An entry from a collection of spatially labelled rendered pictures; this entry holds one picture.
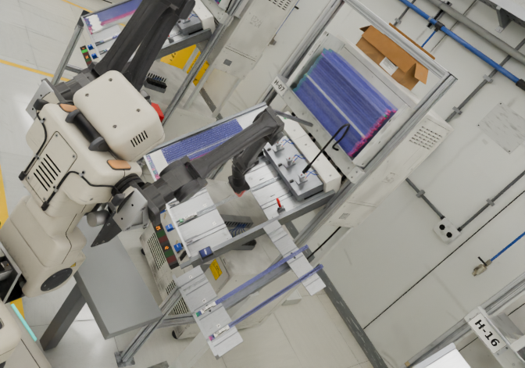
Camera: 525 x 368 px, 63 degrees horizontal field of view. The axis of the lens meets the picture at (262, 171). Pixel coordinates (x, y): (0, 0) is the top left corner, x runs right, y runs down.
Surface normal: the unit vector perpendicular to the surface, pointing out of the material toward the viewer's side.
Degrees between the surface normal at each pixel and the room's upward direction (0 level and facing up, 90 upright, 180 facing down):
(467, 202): 90
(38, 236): 82
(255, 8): 90
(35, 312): 0
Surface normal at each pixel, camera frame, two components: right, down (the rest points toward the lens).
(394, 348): -0.68, -0.14
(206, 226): -0.07, -0.61
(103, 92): 0.04, -0.40
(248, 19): 0.46, 0.68
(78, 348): 0.57, -0.72
